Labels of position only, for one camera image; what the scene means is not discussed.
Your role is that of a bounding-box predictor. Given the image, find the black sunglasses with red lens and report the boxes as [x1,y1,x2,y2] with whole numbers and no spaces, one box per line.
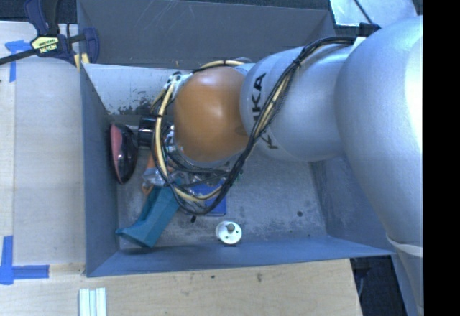
[109,122,139,185]

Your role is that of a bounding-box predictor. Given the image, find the pale wood board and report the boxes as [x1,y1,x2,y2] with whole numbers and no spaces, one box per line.
[13,55,87,266]

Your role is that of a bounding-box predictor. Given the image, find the teal plastic tool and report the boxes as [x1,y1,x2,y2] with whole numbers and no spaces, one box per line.
[115,185,181,249]

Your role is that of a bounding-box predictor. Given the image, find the clear plastic packet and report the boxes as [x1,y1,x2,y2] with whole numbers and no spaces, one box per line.
[142,167,168,189]

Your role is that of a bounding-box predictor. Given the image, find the white round knob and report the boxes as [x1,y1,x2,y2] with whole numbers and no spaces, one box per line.
[215,220,243,246]

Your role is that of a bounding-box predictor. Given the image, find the grey metal bin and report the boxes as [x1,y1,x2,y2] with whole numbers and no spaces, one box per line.
[75,0,397,278]

